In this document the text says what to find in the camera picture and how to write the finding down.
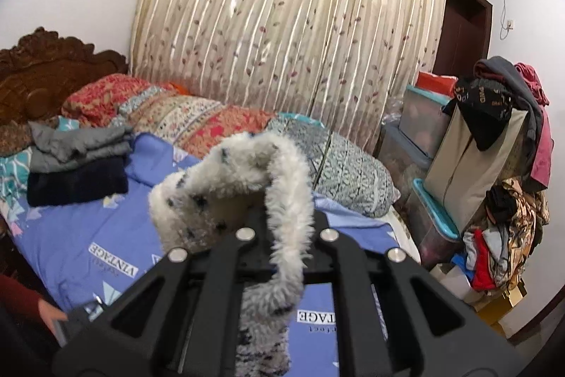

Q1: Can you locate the white fluffy fleece garment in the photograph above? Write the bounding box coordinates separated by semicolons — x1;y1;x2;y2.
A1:
148;131;314;376

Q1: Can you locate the pile of colourful clothes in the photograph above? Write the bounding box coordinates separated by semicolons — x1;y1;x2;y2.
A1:
463;178;550;293

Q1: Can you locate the person's left hand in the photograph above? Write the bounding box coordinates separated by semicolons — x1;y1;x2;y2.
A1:
37;299;68;335

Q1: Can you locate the clear bin with teal lid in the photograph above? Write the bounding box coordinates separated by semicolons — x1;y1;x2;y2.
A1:
406;178;462;270

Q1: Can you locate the blue patterned duvet cover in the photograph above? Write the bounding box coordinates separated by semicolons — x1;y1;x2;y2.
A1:
7;132;400;377

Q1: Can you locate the grey-green patterned pillow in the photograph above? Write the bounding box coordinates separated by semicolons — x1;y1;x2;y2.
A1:
267;114;400;218

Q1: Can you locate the grey plastic storage box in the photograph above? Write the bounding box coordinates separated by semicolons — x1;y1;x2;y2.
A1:
377;85;449;188

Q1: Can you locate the folded dark navy garment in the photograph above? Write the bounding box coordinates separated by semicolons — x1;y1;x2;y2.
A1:
27;157;128;207

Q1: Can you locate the red floral patchwork quilt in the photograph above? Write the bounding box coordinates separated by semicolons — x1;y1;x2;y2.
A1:
61;73;275;159

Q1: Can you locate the teal white patterned sheet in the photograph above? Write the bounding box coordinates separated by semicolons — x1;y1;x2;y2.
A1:
0;116;81;228

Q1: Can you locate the pink hanging garment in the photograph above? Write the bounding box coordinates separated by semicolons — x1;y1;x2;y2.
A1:
515;62;554;192

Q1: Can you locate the folded grey quilted jacket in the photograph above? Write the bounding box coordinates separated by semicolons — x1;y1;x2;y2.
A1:
29;122;133;173

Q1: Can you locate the black garment on bag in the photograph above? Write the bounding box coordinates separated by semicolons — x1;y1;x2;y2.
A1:
442;77;512;151

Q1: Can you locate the carved brown wooden headboard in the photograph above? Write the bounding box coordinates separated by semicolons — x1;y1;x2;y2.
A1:
0;27;127;125

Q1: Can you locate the dark brown wooden door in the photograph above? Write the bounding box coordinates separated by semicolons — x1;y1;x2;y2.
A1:
433;0;492;77

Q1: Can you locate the beige leaf-print curtain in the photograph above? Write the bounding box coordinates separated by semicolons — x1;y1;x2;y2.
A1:
129;0;446;151

